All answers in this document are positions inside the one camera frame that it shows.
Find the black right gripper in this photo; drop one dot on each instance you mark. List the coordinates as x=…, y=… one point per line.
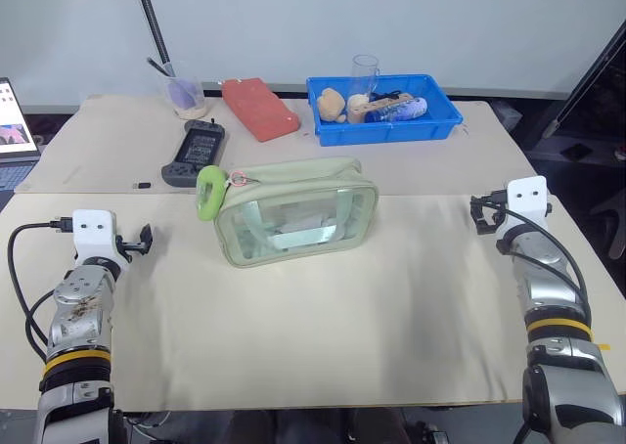
x=498, y=215

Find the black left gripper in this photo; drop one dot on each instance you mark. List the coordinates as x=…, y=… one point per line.
x=126, y=248

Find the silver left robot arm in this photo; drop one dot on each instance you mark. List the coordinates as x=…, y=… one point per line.
x=78, y=307

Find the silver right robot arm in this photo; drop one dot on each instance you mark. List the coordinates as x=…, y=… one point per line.
x=552, y=287

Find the light green transparent pouch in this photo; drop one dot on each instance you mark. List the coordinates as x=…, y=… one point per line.
x=298, y=214

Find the small black usb stick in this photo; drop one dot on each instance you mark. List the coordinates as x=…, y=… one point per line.
x=142, y=185

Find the grey handheld game controller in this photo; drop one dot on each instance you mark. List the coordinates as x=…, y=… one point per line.
x=198, y=150

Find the blue plastic bin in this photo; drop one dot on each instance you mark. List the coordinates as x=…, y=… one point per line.
x=391, y=131

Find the blue purple bottle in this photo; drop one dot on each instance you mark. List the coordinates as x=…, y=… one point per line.
x=408, y=109

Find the clear plastic cup with utensil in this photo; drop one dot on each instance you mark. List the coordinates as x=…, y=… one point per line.
x=188, y=111

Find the black chair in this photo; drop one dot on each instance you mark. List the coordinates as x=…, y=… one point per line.
x=613, y=219

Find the wooden piece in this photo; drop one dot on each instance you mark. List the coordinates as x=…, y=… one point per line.
x=386, y=104

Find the purple object in beaker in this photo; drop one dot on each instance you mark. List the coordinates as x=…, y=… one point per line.
x=181, y=94

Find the beige plush toy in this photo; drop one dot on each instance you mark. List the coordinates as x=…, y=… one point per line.
x=357, y=106

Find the red brick-shaped block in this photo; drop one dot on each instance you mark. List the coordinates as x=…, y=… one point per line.
x=259, y=109

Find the black panel with stand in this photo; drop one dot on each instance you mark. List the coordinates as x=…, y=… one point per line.
x=592, y=77

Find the open laptop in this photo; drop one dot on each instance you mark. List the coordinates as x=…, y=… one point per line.
x=12, y=121

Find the beige sponge toy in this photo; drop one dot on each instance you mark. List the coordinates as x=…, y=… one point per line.
x=331, y=104

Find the large beige table mat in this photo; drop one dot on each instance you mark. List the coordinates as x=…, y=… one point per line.
x=313, y=326

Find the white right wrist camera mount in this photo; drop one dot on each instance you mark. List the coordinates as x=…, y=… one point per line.
x=527, y=197

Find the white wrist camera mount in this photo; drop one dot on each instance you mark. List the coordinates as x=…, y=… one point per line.
x=527, y=197
x=93, y=226

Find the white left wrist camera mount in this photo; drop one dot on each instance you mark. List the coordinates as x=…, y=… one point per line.
x=93, y=226

